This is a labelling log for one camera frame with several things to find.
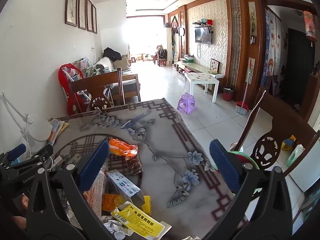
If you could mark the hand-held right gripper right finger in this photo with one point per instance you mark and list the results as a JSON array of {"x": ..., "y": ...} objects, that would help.
[{"x": 223, "y": 165}]

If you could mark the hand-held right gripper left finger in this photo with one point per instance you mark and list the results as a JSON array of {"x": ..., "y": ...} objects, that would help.
[{"x": 93, "y": 163}]

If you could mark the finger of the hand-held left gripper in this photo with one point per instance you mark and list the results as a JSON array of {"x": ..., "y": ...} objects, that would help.
[
  {"x": 42, "y": 153},
  {"x": 17, "y": 151}
]

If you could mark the red bin with green rim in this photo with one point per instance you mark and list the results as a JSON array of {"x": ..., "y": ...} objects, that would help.
[{"x": 241, "y": 158}]

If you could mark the orange snack wrapper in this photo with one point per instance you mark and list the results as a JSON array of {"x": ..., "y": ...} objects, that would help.
[{"x": 120, "y": 148}]

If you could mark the red white paper bag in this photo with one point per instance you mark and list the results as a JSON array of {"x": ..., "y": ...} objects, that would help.
[{"x": 94, "y": 197}]

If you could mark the dark brown cigarette pack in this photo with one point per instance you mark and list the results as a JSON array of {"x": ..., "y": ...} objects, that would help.
[{"x": 133, "y": 167}]

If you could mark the yellow carton box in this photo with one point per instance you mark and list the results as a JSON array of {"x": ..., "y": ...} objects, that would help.
[{"x": 110, "y": 202}]

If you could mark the person's left hand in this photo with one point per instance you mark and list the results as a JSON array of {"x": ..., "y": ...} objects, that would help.
[{"x": 19, "y": 223}]

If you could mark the white desk lamp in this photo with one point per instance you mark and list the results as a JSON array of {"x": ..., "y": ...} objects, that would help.
[{"x": 40, "y": 131}]

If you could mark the stack of books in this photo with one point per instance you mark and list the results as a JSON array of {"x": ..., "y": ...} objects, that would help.
[{"x": 57, "y": 128}]

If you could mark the blue white toothpaste box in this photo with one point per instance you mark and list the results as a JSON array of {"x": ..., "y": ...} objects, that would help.
[{"x": 122, "y": 183}]

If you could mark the red dustpan with broom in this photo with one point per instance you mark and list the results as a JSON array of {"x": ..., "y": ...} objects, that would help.
[{"x": 241, "y": 108}]

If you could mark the floral printed tablecloth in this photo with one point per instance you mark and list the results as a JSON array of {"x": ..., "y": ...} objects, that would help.
[{"x": 162, "y": 160}]

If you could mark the crumpled white paper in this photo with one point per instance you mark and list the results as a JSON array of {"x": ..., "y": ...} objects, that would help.
[{"x": 116, "y": 228}]

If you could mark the yellow toy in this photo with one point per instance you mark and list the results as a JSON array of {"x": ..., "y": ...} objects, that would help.
[{"x": 289, "y": 142}]

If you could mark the carved wooden dining chair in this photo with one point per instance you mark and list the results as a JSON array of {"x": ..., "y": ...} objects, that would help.
[{"x": 282, "y": 127}]

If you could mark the small red waste bin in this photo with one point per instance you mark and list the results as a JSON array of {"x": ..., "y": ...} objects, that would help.
[{"x": 228, "y": 95}]

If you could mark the green tissue pack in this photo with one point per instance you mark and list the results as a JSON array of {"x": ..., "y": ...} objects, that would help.
[{"x": 295, "y": 155}]

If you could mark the yellow medicine box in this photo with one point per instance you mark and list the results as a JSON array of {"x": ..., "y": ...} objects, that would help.
[{"x": 142, "y": 217}]

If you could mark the purple plastic stool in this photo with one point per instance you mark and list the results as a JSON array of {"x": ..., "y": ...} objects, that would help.
[{"x": 186, "y": 101}]

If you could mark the red mesh bag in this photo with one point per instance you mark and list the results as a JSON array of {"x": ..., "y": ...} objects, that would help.
[{"x": 63, "y": 80}]

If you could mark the white coffee table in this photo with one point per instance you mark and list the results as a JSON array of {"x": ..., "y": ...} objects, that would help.
[{"x": 202, "y": 77}]

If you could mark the colourful framed picture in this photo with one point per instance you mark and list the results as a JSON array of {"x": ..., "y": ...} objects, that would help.
[{"x": 214, "y": 65}]

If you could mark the low television cabinet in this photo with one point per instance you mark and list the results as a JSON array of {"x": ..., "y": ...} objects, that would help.
[{"x": 197, "y": 67}]

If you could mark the black bag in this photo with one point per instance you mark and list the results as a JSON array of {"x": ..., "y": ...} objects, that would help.
[{"x": 111, "y": 53}]

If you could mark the cartoon door curtain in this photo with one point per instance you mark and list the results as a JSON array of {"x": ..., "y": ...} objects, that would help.
[{"x": 268, "y": 55}]

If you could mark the small wooden chair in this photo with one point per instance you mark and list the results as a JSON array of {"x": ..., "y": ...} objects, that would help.
[{"x": 162, "y": 58}]

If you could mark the red hanging decoration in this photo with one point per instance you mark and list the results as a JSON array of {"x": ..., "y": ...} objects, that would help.
[{"x": 310, "y": 25}]

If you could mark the wooden frame sofa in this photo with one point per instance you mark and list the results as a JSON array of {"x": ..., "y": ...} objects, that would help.
[{"x": 127, "y": 80}]

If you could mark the wall television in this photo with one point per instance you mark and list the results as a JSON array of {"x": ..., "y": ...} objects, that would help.
[{"x": 203, "y": 35}]

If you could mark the wall shelf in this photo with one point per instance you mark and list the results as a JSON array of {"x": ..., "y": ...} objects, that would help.
[{"x": 202, "y": 23}]

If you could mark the framed botanical wall picture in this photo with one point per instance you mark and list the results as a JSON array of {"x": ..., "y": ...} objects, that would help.
[
  {"x": 89, "y": 15},
  {"x": 71, "y": 3},
  {"x": 82, "y": 10},
  {"x": 94, "y": 18}
]

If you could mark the hanging wall scroll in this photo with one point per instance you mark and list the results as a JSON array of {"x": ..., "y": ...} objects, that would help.
[{"x": 252, "y": 20}]

